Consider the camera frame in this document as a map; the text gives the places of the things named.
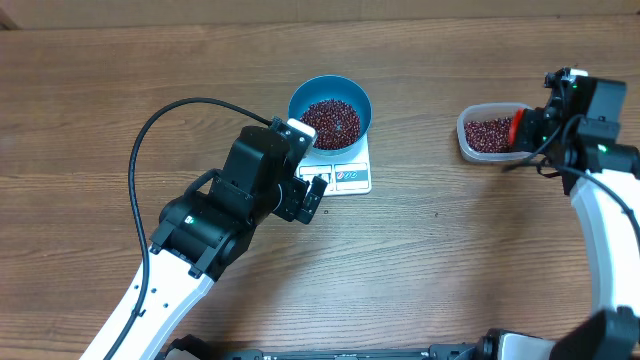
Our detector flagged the red plastic measuring scoop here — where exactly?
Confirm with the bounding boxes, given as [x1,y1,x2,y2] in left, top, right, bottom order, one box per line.
[508,108,526,147]

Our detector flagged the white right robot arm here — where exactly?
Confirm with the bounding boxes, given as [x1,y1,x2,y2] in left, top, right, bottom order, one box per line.
[469,68,639,359]

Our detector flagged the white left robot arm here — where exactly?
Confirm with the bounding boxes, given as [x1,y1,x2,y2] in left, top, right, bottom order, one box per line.
[82,119,327,359]

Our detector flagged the white digital kitchen scale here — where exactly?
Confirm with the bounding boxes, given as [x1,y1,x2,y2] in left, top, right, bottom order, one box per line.
[296,135,372,196]

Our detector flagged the red beans in bowl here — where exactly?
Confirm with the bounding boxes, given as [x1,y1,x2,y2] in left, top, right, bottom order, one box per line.
[300,99,361,150]

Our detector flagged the blue metal bowl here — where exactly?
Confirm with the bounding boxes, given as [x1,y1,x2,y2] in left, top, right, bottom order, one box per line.
[288,75,373,143]

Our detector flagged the red beans in container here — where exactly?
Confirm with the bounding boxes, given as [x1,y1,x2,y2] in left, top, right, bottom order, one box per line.
[464,117,512,153]

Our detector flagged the clear plastic bean container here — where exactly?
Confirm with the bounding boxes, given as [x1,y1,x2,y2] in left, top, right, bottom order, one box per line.
[457,102,529,163]

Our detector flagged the beige cardboard back panel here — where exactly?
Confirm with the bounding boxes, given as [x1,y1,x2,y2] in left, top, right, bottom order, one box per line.
[1,0,639,30]

